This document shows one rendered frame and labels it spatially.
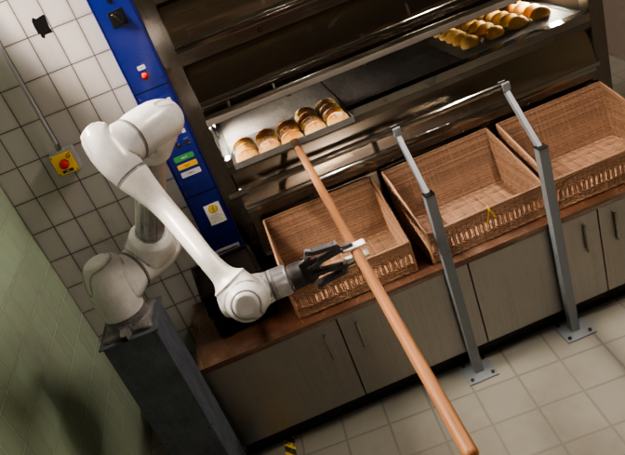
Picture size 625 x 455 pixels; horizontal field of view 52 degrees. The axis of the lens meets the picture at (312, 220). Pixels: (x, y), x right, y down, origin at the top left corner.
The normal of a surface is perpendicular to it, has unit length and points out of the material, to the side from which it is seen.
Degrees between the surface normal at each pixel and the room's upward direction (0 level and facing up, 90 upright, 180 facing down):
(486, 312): 90
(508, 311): 90
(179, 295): 90
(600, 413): 0
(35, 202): 90
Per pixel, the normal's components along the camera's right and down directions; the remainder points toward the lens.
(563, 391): -0.33, -0.83
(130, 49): 0.21, 0.41
